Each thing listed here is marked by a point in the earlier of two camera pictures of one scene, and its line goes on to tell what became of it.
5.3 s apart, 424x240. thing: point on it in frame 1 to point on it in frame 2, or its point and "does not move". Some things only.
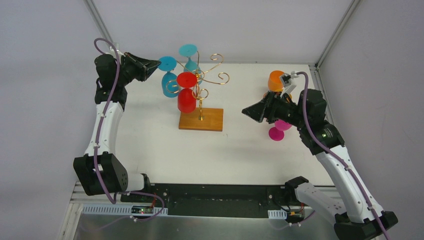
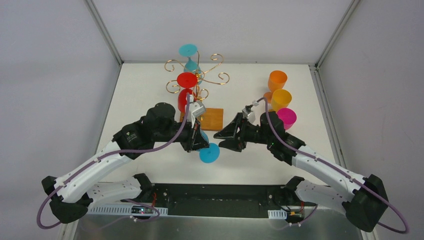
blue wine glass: (169, 80) to (211, 154)
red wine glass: (186, 97) does not move
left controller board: (142, 209) does not move
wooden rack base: (213, 120) does not move
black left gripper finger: (144, 68) to (199, 140)
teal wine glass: (188, 50) does not move
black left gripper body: (133, 66) to (192, 139)
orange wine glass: (274, 82) does not move
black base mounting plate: (221, 200) does not move
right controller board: (294, 216) does not move
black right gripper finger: (261, 110) to (229, 131)
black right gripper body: (269, 108) to (241, 132)
